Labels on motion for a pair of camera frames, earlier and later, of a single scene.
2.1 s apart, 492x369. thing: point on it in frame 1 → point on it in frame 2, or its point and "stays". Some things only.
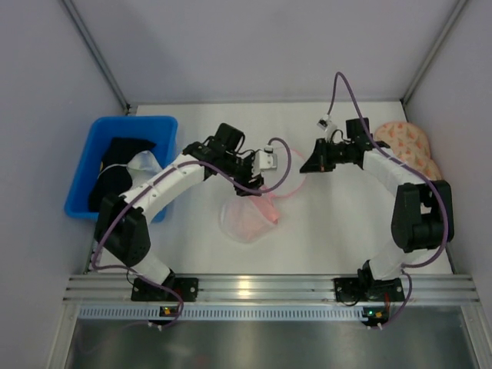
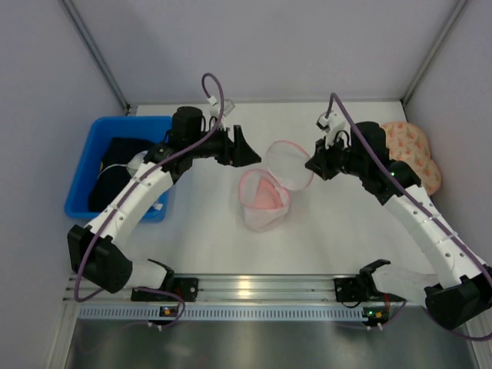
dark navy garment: [118, 181] stays
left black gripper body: [250, 181] → [234, 146]
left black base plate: [147, 290] stays
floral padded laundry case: [409, 144] stays
